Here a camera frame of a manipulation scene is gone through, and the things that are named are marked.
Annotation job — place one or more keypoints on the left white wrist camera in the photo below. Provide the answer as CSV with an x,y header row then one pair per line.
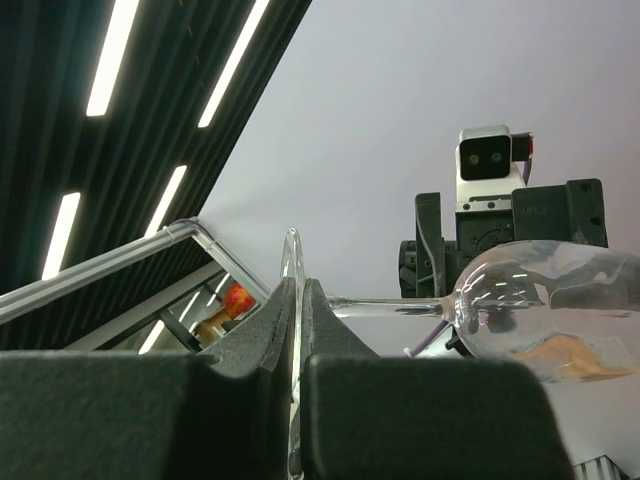
x,y
491,163

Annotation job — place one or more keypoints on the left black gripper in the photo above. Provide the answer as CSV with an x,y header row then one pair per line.
x,y
429,265

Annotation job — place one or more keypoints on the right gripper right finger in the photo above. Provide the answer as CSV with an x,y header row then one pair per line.
x,y
368,417

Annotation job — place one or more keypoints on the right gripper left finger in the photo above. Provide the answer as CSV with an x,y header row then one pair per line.
x,y
219,414

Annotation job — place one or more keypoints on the clear wine glass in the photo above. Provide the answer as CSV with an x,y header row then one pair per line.
x,y
569,313

